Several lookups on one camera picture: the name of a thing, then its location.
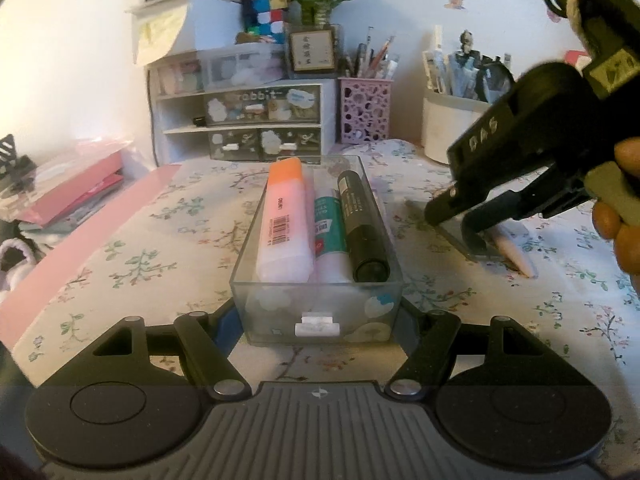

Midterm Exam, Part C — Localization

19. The pink pointed pen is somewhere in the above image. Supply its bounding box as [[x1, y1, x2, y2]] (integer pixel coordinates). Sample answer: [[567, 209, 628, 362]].
[[487, 224, 538, 278]]

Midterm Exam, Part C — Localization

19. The black marker pen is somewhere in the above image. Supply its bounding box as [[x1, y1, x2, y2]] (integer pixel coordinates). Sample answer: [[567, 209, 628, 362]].
[[337, 170, 390, 283]]

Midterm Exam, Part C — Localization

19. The white green glue stick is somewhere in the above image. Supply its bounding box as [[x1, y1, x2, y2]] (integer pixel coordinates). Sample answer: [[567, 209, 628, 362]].
[[314, 185, 352, 284]]

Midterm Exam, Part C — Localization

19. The orange pink wide highlighter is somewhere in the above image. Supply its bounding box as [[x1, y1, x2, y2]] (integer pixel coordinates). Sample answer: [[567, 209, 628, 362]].
[[256, 157, 314, 284]]

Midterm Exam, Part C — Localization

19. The clear plastic drawer tray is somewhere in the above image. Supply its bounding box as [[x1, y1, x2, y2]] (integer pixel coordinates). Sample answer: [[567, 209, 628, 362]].
[[230, 155, 402, 346]]

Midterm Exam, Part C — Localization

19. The person's right hand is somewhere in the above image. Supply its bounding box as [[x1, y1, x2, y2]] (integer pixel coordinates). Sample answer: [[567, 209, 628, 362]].
[[590, 138, 639, 292]]

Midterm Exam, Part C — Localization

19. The black magnifying glass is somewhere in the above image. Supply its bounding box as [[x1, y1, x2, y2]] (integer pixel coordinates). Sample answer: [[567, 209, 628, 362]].
[[475, 58, 514, 104]]

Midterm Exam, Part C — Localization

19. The white cloud-shaped pen holder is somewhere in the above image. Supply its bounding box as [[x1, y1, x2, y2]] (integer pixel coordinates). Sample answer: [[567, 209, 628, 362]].
[[421, 90, 490, 165]]

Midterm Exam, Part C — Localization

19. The floral table mat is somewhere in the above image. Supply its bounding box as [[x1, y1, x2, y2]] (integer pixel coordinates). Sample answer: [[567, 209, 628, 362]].
[[1, 141, 639, 476]]

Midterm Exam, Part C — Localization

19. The pink perforated pen cup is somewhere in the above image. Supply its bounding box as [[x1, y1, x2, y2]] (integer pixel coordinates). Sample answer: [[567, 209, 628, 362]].
[[340, 77, 393, 145]]

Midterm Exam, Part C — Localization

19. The potted bamboo plant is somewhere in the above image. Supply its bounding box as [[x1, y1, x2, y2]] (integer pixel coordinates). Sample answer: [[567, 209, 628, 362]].
[[285, 0, 354, 79]]

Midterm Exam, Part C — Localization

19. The white lilac plush bag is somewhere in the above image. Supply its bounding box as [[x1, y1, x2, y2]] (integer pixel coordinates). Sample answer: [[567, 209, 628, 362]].
[[1, 238, 38, 300]]

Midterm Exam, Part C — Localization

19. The white desktop drawer organizer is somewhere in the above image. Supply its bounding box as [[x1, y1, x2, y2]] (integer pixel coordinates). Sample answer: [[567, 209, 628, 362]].
[[148, 44, 337, 165]]

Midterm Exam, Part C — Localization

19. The pink folder stack in bag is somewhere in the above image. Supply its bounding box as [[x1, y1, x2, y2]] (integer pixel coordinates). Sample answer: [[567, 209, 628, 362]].
[[1, 141, 129, 228]]

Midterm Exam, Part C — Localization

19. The colourful magic cube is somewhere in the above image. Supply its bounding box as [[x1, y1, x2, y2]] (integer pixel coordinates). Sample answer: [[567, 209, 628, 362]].
[[243, 0, 290, 44]]

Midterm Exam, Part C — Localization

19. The white shelf box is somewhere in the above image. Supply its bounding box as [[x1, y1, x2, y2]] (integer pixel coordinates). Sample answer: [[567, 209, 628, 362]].
[[128, 0, 244, 66]]

